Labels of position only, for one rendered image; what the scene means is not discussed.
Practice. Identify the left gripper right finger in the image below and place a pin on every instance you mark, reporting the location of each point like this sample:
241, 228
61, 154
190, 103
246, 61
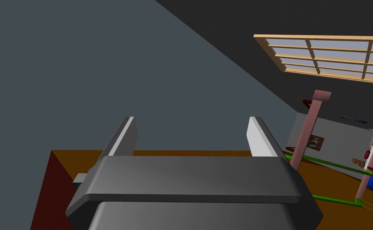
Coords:
259, 142

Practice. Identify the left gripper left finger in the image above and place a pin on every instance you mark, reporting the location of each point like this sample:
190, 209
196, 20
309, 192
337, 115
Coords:
124, 140

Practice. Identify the pink and green shelf rack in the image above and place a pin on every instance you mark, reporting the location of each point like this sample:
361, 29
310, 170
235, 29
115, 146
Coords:
308, 127

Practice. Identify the wooden framed window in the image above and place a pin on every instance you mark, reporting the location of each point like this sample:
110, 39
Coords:
327, 57

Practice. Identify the dark red wall picture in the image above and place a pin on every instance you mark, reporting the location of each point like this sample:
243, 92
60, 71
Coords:
315, 142

